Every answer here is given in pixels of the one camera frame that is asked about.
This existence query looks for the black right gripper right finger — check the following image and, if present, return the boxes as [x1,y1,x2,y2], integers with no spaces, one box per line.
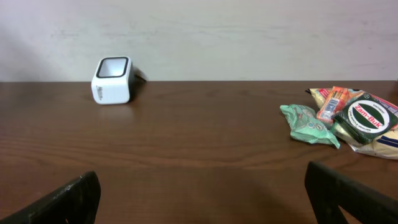
[305,161,397,224]

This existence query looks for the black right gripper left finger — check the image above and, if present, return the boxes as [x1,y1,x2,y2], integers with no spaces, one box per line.
[1,171,101,224]

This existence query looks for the green wipes pack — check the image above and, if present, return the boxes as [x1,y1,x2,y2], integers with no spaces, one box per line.
[280,104,340,149]

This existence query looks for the yellow wet wipes pack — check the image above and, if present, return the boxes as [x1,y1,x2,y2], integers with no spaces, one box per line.
[306,87,397,160]

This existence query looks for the orange snack pack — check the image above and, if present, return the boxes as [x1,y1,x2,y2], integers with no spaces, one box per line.
[317,86,350,126]

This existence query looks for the white barcode scanner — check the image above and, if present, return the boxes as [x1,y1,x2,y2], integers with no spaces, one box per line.
[91,56,133,105]

